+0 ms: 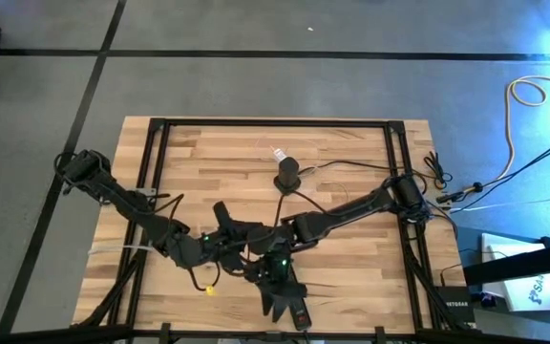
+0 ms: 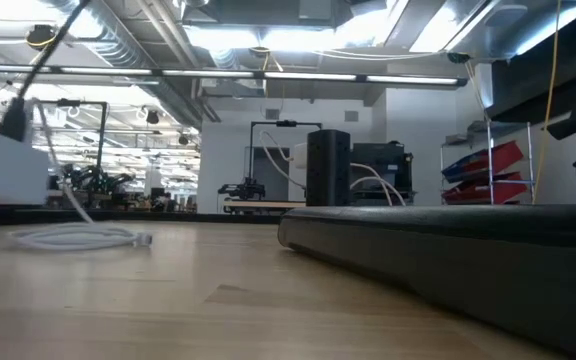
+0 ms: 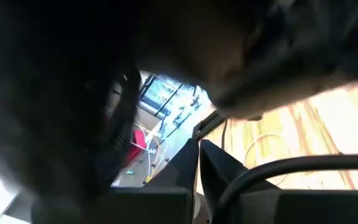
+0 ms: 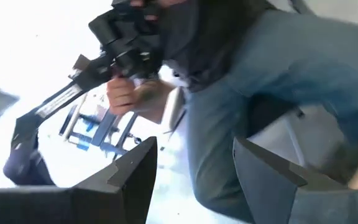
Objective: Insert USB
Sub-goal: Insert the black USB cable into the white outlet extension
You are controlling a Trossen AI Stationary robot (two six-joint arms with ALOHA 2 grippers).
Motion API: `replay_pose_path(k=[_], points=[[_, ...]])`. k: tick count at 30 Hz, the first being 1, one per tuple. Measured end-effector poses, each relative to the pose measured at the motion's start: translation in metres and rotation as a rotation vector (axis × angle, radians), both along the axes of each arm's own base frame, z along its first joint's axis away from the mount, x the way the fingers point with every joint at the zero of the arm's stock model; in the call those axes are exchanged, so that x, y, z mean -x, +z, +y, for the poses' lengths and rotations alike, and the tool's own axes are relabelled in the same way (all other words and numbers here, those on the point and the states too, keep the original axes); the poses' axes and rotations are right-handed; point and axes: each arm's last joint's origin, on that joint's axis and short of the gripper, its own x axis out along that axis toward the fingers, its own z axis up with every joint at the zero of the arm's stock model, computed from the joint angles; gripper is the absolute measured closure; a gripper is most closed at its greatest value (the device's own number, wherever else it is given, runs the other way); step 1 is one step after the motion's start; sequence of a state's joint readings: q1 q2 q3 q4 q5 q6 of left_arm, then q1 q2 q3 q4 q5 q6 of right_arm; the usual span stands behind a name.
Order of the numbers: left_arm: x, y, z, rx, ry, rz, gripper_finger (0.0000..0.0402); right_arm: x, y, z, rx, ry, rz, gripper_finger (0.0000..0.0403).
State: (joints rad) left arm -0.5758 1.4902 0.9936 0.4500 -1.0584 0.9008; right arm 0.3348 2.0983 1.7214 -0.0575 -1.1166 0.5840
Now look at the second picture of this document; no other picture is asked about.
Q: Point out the white USB wall charger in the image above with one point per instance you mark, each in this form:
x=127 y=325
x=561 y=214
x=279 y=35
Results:
x=300 y=156

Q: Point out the black tower power strip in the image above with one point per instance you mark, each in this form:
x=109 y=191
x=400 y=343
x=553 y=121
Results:
x=329 y=165

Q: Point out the white power strip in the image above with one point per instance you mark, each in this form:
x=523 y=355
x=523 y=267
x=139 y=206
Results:
x=3 y=170

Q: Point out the background wooden table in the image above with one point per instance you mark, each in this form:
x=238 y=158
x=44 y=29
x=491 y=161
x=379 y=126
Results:
x=263 y=204

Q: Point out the black monitor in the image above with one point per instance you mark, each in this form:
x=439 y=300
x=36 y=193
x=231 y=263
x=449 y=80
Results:
x=383 y=160

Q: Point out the long ceiling light strip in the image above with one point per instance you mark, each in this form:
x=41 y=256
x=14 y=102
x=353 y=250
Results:
x=313 y=76

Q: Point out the black background robot arms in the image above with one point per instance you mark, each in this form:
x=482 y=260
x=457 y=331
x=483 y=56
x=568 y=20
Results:
x=95 y=180

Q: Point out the metal shelf rack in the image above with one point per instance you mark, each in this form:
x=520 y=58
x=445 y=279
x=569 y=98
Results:
x=489 y=165

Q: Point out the red storage bin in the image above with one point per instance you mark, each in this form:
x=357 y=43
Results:
x=508 y=190
x=503 y=155

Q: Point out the bright ceiling light panel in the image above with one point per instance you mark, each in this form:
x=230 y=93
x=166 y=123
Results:
x=493 y=25

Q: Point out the black background station frame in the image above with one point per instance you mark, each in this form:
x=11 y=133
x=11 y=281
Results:
x=102 y=135

